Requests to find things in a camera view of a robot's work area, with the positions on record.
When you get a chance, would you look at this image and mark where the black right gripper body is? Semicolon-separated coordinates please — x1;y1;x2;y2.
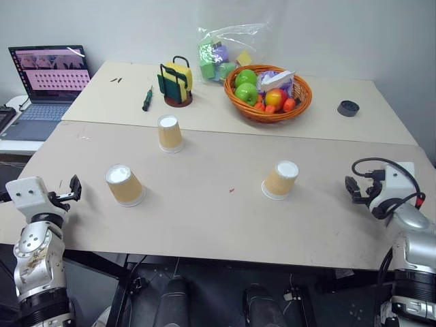
356;179;381;207

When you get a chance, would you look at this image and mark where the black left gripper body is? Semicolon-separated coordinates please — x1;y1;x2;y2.
47;191;72;214

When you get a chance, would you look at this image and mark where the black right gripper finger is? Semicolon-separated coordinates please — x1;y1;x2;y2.
344;175;361;204

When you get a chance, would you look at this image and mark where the brown paper cup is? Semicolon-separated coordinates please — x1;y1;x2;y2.
157;114;184;154
104;164;147;208
261;160;300;201

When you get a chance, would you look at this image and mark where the black round tape roll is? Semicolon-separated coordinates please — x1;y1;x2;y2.
337;99;360;119

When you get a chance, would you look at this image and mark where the black device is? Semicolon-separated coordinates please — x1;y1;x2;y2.
0;105;18;136

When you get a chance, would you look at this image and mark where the orange wicker basket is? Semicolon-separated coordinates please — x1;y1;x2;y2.
223;64;313;124

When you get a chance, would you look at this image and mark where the grey open laptop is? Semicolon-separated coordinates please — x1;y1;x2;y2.
0;44;93;142

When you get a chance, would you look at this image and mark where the red yellow toy apple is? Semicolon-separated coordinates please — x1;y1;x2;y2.
264;88;289;112

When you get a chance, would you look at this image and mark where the white purple plastic packet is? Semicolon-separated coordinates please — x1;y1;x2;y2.
257;69;296;97

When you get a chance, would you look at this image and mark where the coaster holder with coasters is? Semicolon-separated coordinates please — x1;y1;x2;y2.
157;56;194;108

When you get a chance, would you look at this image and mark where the yellow green scouring sponge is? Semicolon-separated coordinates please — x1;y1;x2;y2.
161;61;194;102
157;72;189;102

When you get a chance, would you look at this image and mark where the green toy apple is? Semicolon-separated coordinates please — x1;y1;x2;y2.
234;82;260;106
234;69;259;87

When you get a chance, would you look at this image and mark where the clear bag of coloured blocks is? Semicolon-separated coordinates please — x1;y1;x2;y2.
196;22;274;87

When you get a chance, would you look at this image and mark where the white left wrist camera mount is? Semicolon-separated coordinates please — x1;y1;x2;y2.
5;176;68;219

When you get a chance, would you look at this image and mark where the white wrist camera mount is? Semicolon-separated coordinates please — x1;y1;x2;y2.
5;176;68;219
369;161;417;213

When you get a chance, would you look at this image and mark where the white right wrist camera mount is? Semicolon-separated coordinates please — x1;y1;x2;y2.
369;161;417;213

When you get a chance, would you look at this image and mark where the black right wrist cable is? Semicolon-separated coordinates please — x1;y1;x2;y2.
351;157;426;219

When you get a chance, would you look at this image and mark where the black metal table frame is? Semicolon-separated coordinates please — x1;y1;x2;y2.
63;249;180;327

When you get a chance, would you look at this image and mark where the green handled screwdriver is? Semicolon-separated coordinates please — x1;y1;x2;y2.
141;85;154;112

